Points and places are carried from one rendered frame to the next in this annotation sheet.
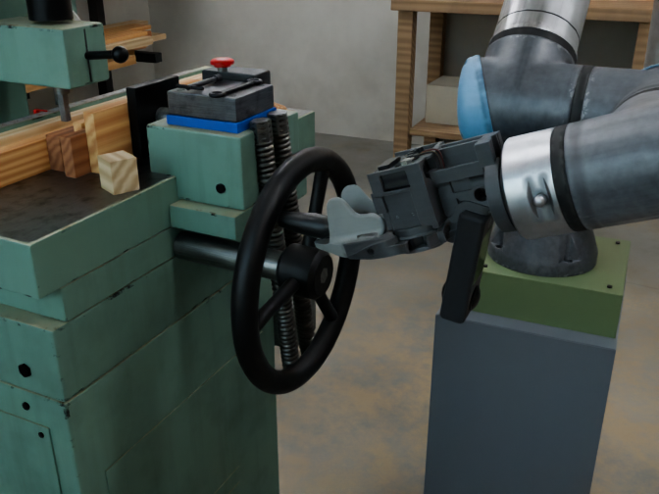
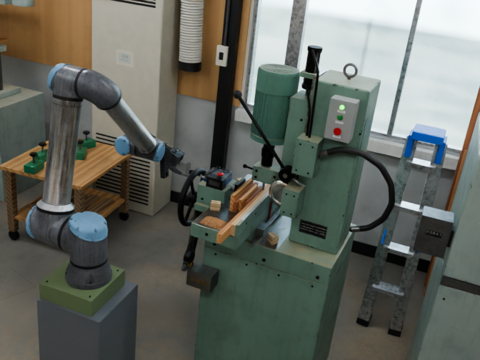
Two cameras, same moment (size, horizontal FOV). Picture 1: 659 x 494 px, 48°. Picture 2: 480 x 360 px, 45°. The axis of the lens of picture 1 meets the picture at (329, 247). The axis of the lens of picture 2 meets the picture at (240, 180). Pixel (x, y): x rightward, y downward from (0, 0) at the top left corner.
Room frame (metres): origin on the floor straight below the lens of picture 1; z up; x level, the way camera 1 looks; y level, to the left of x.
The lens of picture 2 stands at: (3.29, 0.02, 2.07)
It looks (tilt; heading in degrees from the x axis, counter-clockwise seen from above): 25 degrees down; 175
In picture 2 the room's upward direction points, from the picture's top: 7 degrees clockwise
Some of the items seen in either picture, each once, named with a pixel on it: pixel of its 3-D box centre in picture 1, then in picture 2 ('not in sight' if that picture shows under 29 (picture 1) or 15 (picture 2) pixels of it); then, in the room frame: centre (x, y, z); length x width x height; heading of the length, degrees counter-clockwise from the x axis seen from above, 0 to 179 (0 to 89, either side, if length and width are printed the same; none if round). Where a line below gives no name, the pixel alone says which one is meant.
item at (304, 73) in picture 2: not in sight; (313, 68); (0.99, 0.46, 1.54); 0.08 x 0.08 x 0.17; 64
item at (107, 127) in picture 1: (149, 123); (241, 193); (0.96, 0.24, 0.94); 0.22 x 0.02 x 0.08; 154
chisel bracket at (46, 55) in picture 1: (46, 57); (268, 175); (0.94, 0.35, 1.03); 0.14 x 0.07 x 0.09; 64
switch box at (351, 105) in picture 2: not in sight; (341, 118); (1.19, 0.56, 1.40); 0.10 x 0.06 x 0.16; 64
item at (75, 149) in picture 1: (135, 132); (246, 196); (0.96, 0.26, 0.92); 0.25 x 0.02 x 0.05; 154
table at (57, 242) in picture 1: (175, 176); (233, 205); (0.94, 0.21, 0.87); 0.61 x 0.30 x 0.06; 154
